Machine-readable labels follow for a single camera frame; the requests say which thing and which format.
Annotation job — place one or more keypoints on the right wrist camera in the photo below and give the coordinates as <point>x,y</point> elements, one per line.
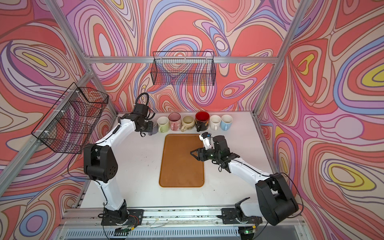
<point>206,138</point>

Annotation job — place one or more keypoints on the white mug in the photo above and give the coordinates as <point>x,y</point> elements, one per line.
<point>215,122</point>

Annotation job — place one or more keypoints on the light blue mug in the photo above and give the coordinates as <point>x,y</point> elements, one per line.
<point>226,122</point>

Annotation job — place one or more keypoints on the purple mug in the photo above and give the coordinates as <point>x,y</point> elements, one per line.
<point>155,128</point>

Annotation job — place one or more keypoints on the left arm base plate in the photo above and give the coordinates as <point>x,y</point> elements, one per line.
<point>131,217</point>

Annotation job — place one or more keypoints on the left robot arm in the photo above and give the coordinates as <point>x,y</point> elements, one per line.
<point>101,166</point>

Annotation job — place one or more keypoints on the beige speckled mug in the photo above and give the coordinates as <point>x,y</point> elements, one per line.
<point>188,122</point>

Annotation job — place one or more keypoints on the black wire basket back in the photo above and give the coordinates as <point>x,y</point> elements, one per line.
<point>183,68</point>

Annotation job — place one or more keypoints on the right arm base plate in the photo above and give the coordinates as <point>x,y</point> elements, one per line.
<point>235,216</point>

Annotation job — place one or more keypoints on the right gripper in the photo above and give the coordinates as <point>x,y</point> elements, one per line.
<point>201,152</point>

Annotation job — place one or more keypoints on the aluminium mounting rail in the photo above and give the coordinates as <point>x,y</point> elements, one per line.
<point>149,217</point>

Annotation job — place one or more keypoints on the brown wooden tray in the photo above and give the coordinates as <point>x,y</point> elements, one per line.
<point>179,169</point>

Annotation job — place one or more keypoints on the black wire basket left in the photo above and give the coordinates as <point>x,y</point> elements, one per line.
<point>70,125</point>

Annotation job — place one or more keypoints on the light green mug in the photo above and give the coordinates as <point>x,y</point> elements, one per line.
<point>163,124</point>

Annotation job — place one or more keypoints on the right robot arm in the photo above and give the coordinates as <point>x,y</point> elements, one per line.
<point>275,200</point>

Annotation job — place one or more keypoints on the pink mug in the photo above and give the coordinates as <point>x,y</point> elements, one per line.
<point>175,121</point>

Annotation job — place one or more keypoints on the black wire basket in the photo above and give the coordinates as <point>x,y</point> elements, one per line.
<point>70,125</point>
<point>183,68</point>

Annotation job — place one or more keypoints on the black patterned mug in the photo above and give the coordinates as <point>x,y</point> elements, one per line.
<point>202,121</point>

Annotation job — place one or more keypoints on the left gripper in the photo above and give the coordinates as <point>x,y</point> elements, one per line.
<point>150,127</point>

